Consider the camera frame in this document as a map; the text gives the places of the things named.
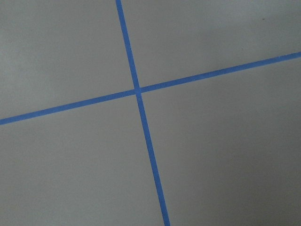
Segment blue tape grid lines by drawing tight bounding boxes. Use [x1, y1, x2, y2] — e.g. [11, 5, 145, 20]
[0, 0, 301, 226]

